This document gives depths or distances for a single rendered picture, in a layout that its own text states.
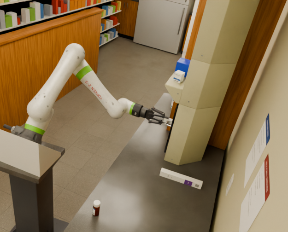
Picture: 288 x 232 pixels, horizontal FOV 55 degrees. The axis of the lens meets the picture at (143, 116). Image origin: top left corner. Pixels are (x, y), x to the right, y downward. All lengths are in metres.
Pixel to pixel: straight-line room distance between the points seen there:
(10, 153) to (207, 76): 1.24
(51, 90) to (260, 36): 1.32
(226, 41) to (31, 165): 1.32
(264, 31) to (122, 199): 1.34
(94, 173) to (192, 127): 1.61
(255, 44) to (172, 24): 4.90
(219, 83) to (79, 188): 1.86
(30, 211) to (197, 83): 1.43
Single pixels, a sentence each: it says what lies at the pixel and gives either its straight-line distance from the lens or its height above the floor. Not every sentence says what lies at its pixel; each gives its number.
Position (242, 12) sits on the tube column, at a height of 2.00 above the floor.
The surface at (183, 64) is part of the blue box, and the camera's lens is 1.86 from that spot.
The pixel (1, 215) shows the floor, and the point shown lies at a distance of 2.89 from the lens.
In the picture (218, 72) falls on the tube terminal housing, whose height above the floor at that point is 1.66.
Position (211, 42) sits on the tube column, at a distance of 1.59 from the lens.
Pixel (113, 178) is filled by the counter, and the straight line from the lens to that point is 1.82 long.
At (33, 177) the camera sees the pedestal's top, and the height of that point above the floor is 0.94.
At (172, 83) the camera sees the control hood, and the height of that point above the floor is 1.51.
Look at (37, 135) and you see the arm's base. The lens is 1.85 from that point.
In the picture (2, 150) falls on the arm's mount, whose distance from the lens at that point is 1.88.
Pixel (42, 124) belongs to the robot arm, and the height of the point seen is 1.17.
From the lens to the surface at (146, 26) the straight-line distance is 6.95.
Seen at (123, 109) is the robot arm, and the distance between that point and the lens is 1.89.
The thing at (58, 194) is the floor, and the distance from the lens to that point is 2.97.
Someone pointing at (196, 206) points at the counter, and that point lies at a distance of 1.80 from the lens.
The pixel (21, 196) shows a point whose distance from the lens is 2.14.
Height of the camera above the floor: 2.24
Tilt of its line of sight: 32 degrees down
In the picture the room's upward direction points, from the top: 11 degrees clockwise
